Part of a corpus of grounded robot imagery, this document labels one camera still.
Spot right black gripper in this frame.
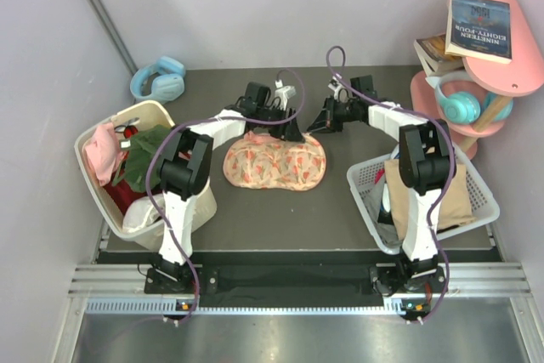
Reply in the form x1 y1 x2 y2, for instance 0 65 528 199
306 96 359 134

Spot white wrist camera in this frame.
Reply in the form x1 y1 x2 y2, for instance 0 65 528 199
272 79 297 111
328 77 349 102

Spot cream laundry basket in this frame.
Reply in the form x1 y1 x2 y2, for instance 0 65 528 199
74 99 218 252

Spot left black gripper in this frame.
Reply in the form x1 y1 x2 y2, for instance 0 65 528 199
256 104 304 143

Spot red garment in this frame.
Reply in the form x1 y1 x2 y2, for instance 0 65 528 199
104 180 146 215

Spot aluminium rail frame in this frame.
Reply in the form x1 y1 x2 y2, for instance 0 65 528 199
53 226 543 362

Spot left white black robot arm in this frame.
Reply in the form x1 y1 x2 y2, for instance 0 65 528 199
145 80 303 292

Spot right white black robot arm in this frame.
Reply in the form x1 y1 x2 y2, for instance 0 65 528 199
308 73 456 297

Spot white perforated plastic basket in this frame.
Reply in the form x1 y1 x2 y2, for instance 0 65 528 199
346 146 500 256

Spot pink garment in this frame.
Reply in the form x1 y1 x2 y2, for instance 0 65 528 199
84 122 127 186

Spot beige folded garment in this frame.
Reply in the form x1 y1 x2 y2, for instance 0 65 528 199
384 159 475 240

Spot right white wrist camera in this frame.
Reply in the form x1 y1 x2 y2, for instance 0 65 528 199
328 77 349 102

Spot dark green garment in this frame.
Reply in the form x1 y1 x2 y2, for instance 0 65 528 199
111 125 170 193

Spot stacked paperback books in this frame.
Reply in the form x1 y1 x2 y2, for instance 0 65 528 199
413 33 464 77

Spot pink tiered shelf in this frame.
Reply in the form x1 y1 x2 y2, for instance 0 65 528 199
410 0 541 160

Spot white garment in basket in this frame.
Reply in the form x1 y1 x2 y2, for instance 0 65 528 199
122 196 162 234

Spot Nineteen Eighty-Four book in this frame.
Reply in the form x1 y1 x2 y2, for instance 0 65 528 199
445 0 512 64

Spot blue headphones on table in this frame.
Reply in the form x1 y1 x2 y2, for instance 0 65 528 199
129 56 186 104

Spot teal headphones on shelf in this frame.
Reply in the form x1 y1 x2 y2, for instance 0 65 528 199
426 70 498 124

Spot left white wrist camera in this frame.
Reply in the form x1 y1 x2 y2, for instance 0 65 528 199
272 79 297 111

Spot floral mesh laundry bag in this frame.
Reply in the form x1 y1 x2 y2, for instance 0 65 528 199
223 132 327 191

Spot grey garment in basket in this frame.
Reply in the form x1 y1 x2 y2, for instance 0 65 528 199
364 184 400 247

